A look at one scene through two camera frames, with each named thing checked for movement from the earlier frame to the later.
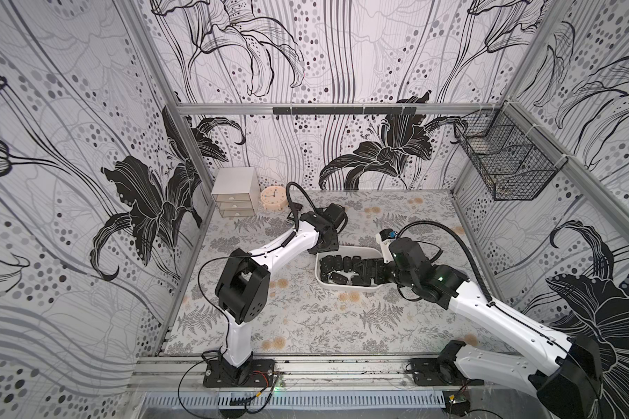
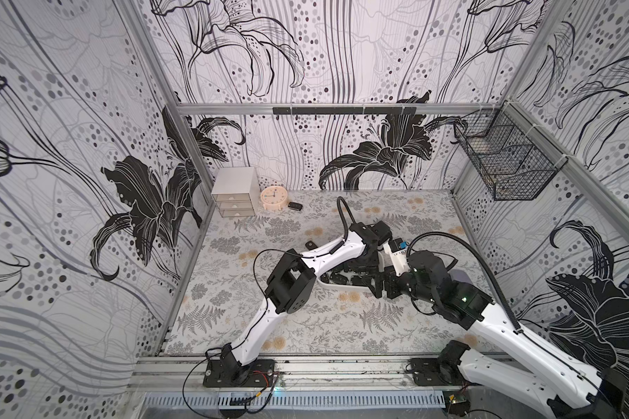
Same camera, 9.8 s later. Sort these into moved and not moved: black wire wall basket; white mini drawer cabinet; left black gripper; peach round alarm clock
Moved: left black gripper
Not moved: peach round alarm clock; white mini drawer cabinet; black wire wall basket
